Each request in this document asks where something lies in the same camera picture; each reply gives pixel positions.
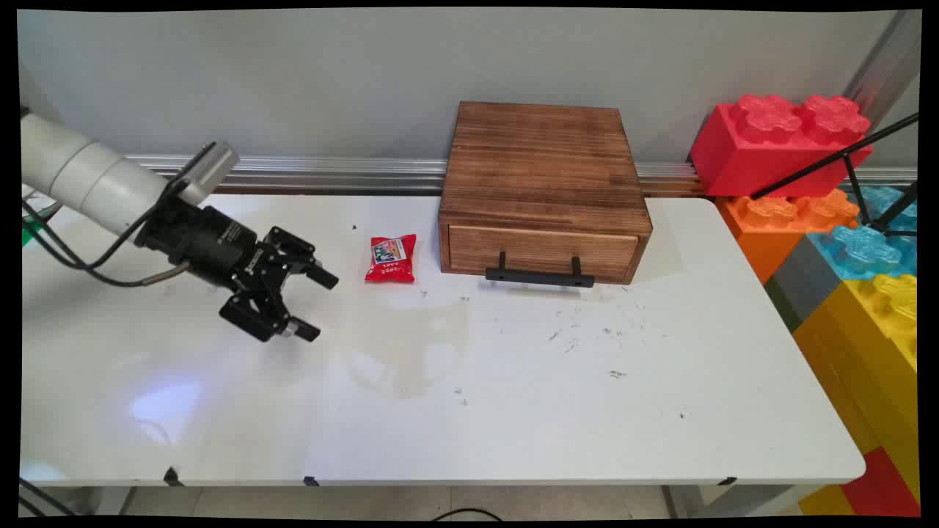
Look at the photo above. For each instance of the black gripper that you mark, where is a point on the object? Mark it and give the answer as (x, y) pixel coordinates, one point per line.
(205, 242)

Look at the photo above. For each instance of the wooden cabinet door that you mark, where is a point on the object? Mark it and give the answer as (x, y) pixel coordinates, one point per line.
(543, 246)

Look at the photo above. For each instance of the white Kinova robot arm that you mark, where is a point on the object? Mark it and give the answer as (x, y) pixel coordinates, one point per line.
(81, 169)

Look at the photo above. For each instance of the red snack packet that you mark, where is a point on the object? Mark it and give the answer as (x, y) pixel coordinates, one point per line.
(390, 258)

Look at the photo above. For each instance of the green object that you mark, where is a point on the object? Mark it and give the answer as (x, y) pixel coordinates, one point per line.
(28, 233)

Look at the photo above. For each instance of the brown wooden drawer cabinet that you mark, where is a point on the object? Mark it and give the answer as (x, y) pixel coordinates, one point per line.
(543, 154)

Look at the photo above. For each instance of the red giant toy brick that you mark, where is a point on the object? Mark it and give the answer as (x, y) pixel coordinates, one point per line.
(741, 161)

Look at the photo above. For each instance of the orange giant toy brick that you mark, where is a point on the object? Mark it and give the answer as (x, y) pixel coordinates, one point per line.
(763, 242)

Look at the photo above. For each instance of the grey giant toy brick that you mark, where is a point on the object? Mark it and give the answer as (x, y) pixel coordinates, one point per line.
(803, 286)

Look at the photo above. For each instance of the black tripod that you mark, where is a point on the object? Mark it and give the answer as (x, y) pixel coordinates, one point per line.
(807, 170)

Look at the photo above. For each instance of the blue giant toy brick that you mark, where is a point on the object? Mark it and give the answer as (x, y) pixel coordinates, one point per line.
(866, 253)

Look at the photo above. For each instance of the yellow giant toy brick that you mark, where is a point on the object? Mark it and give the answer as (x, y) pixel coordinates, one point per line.
(866, 352)

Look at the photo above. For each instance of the aluminium wall rail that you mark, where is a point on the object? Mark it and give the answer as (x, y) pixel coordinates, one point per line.
(330, 174)

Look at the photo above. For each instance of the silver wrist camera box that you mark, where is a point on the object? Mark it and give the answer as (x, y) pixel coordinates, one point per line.
(213, 167)

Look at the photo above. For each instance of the aluminium slanted post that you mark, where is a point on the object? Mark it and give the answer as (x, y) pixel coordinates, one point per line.
(884, 62)

